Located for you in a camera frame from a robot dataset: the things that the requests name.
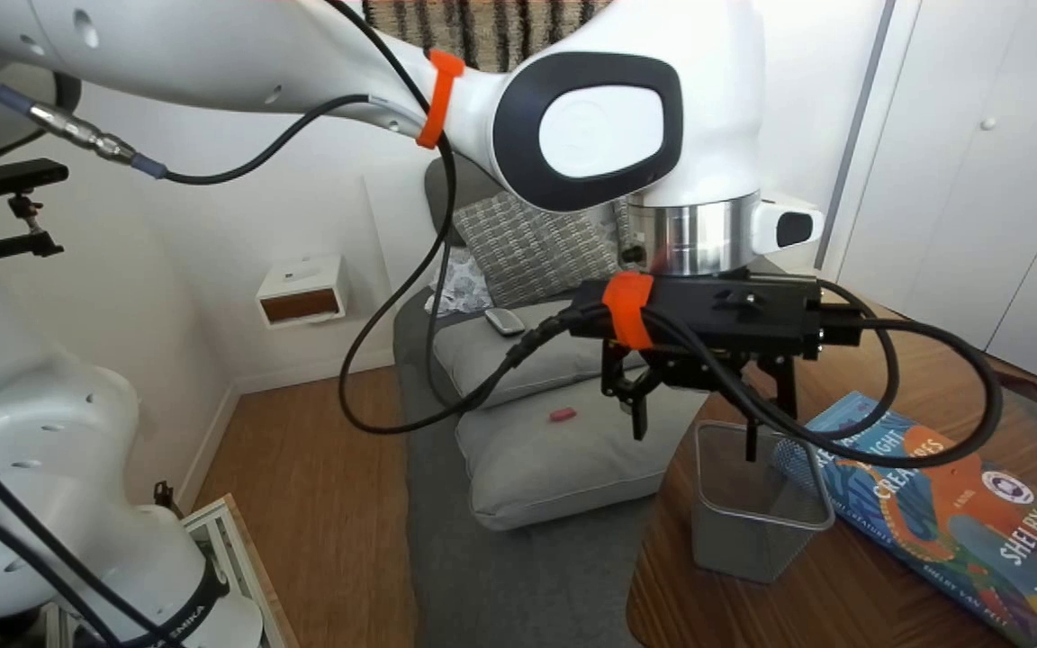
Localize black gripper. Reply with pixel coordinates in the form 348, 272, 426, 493
596, 340, 804, 466

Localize silver mesh pen holder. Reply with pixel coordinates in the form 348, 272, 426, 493
692, 417, 838, 587

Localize large light grey pillow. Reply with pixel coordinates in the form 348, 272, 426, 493
453, 363, 712, 531

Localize grey remote control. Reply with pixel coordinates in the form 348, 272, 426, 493
483, 305, 530, 337

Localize grey patterned cushion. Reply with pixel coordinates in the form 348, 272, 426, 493
451, 189, 654, 309

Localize dark grey sofa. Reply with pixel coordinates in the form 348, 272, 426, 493
390, 153, 712, 648

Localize colourful illustrated book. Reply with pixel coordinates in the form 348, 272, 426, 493
773, 389, 1037, 648

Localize white wardrobe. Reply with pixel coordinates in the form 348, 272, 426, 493
820, 0, 1037, 406

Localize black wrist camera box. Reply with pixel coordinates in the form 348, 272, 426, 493
569, 269, 866, 363

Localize orange strap on wrist camera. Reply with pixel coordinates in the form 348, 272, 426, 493
602, 269, 658, 351

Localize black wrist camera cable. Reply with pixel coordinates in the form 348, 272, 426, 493
642, 280, 1007, 471

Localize long black looping cable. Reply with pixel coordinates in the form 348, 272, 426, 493
332, 0, 583, 437

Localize orange strap on arm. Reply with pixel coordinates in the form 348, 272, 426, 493
415, 46, 467, 151

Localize white wall shelf box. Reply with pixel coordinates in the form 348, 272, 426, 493
254, 253, 348, 332

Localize striped woven wall hanging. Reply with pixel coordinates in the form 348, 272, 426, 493
361, 0, 613, 70

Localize black cable with metal plug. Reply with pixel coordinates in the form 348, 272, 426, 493
0, 76, 373, 188

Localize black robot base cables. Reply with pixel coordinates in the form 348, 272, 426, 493
0, 424, 233, 648

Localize black camera on stand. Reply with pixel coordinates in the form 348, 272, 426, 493
0, 153, 71, 261

